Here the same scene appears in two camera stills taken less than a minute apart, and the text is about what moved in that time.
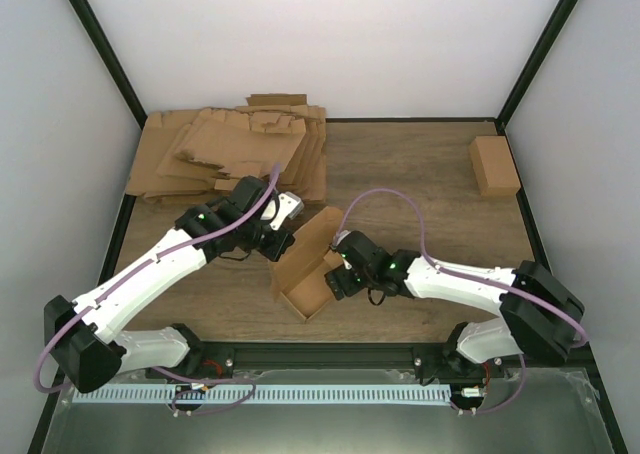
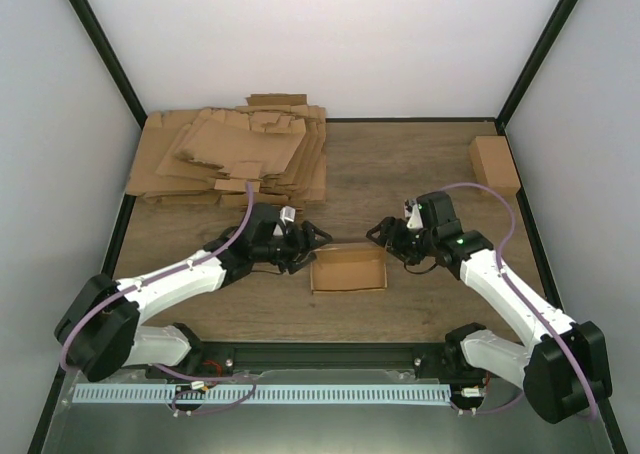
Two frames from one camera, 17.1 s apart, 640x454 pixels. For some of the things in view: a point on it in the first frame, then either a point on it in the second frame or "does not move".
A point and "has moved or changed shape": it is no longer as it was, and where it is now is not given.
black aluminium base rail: x=222 y=359 does not move
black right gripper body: x=338 y=276 to x=415 y=246
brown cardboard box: x=300 y=276 has moved or changed shape
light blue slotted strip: x=259 y=394 does not move
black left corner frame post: x=104 y=44 does not move
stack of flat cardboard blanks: x=189 y=153 does not move
